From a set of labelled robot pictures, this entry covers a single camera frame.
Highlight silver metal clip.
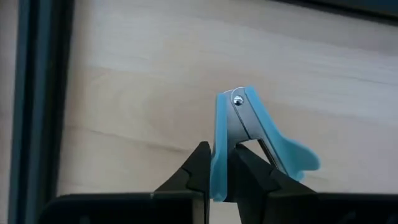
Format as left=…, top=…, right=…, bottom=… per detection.
left=209, top=85, right=322, bottom=203

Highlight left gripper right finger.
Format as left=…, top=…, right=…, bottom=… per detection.
left=228, top=144, right=318, bottom=224

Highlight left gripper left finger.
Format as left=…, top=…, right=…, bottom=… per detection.
left=153, top=141, right=213, bottom=224

